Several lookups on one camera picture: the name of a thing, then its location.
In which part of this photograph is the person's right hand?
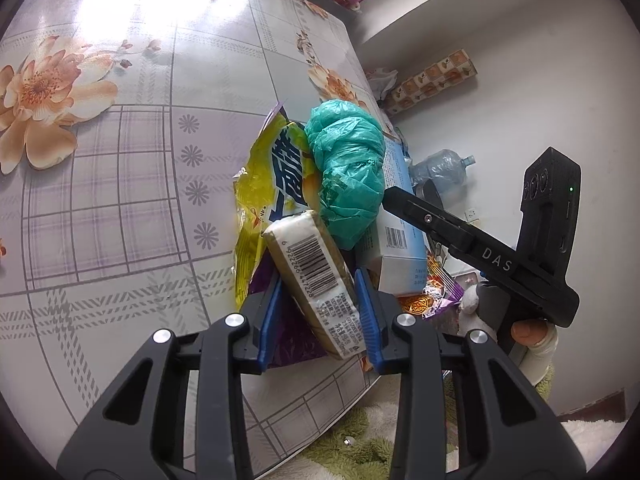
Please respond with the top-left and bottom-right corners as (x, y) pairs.
(511, 320), (549, 347)

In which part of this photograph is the crumpled white bag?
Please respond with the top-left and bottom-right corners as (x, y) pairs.
(367, 67), (401, 103)

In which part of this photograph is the yellow snack bag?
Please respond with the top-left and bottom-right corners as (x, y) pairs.
(232, 102), (321, 311)

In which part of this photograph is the clear water jug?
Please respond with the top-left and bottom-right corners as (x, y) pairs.
(410, 149), (476, 196)

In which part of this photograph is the light blue medicine box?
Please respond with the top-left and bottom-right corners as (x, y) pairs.
(357, 132), (431, 298)

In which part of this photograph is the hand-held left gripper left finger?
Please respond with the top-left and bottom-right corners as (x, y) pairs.
(57, 275), (286, 480)

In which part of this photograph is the person's right forearm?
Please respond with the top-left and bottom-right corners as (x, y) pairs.
(517, 335), (559, 389)

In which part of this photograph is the beige barcode packet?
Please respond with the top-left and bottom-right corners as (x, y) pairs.
(261, 210), (368, 361)

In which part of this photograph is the green shaggy rug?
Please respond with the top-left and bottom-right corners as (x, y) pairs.
(300, 364), (557, 480)

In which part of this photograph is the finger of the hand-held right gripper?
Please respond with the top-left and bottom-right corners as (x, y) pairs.
(382, 186), (482, 262)

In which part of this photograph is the green plastic bag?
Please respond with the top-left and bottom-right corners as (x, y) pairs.
(305, 100), (386, 251)

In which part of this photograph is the orange purple snack wrapper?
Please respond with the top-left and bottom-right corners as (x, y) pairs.
(397, 240), (467, 321)

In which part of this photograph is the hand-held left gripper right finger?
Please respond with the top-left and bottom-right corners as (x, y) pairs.
(354, 268), (586, 480)

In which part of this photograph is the floral plastic tablecloth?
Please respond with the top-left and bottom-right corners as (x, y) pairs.
(0, 0), (401, 480)

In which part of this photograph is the white fluffy rug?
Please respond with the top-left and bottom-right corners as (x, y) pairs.
(559, 416), (629, 442)

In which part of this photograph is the patterned long box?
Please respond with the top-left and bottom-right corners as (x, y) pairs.
(390, 49), (481, 116)

